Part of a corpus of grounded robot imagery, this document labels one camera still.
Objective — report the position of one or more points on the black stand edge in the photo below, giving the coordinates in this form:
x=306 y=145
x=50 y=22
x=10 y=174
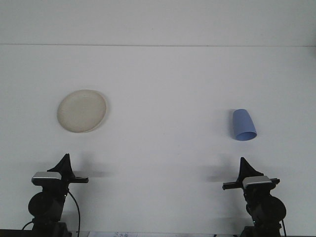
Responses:
x=12 y=233

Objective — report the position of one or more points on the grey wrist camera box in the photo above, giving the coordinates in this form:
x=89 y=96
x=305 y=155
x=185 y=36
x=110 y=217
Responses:
x=256 y=180
x=45 y=176

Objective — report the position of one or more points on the pale round plate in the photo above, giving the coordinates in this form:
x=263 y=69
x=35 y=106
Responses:
x=81 y=111

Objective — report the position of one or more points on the pale blue cup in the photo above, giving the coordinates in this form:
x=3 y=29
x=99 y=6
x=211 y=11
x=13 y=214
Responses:
x=243 y=123

